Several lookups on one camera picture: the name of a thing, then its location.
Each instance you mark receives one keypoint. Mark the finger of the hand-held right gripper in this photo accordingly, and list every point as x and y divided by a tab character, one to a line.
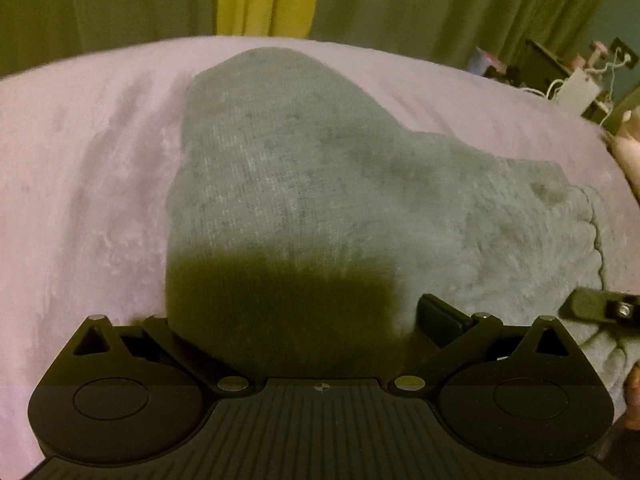
592	304

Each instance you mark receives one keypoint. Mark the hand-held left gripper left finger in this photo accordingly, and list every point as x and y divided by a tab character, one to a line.
156	329

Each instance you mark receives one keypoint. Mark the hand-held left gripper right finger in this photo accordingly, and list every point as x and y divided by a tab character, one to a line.
436	311

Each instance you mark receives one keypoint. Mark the grey pants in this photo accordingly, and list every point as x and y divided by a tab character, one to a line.
310	175

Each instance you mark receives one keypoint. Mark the pink fleece blanket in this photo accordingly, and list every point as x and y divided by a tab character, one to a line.
85	170

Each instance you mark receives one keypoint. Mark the white box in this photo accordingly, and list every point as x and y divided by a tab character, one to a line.
577	89

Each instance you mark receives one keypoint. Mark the dark bedside table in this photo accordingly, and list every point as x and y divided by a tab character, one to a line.
542	62

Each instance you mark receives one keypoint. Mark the grey-green curtain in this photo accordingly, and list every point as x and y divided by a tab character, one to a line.
105	7
425	5

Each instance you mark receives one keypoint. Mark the wall socket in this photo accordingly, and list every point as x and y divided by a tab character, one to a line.
625	52

